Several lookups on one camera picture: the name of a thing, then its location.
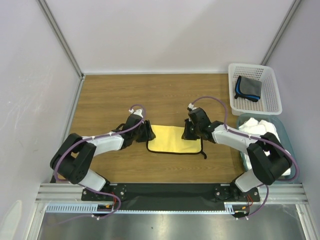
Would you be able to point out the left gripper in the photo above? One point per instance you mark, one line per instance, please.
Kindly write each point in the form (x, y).
(148, 134)

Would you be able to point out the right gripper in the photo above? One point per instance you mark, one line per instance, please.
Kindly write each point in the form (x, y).
(189, 130)

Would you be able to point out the dark grey towel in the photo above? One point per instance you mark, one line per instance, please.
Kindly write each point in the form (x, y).
(169, 140)

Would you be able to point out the white towel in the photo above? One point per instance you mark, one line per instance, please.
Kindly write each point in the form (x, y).
(253, 126)

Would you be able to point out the blue and grey towel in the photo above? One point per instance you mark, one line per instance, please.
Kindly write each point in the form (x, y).
(247, 88)

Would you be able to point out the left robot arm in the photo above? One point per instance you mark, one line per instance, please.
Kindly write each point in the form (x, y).
(74, 157)

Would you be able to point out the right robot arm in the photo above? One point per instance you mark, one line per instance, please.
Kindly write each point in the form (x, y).
(268, 159)

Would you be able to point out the white perforated plastic basket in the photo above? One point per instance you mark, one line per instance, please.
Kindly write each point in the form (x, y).
(270, 102)

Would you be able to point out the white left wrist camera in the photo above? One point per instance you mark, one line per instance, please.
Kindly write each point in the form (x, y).
(138, 113)

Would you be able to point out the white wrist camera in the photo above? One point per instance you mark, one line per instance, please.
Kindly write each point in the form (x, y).
(138, 113)
(191, 107)

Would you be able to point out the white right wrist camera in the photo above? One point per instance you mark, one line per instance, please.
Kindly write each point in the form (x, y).
(191, 107)

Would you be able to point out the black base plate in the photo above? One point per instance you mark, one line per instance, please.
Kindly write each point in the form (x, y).
(179, 196)

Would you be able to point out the grey slotted cable duct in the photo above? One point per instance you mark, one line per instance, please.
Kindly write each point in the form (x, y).
(103, 209)

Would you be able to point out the aluminium frame rail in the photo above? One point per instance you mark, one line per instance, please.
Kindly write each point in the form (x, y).
(68, 193)

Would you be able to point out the right aluminium corner post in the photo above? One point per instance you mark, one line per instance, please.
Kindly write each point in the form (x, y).
(293, 9)

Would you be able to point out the aluminium corner post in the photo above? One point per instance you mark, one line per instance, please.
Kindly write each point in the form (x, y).
(293, 9)
(48, 14)

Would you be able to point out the left aluminium corner post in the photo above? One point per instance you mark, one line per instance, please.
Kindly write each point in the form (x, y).
(48, 14)

